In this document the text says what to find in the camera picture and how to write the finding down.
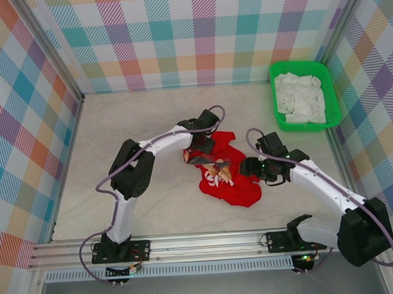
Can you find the white crumpled t-shirt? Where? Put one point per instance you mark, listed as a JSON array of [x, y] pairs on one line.
[[299, 98]]

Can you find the aluminium frame side rail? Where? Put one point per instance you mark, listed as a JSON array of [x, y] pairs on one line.
[[340, 159], [67, 167]]

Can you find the small electronics board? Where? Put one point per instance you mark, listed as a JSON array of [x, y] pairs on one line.
[[124, 272], [306, 259]]

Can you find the green plastic basket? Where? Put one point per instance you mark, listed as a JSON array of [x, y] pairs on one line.
[[332, 90]]

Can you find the aluminium frame post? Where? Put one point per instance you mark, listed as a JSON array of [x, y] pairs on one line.
[[46, 46], [341, 24]]

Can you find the aluminium mounting rail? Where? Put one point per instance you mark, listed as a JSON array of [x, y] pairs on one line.
[[205, 247]]

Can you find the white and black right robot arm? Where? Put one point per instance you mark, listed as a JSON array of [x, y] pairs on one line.
[[323, 183]]

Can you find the red printed t-shirt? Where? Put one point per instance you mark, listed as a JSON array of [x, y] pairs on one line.
[[242, 194]]

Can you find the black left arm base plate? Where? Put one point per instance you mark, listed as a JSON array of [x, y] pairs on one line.
[[140, 247]]

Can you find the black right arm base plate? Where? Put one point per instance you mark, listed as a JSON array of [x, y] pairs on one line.
[[277, 241]]

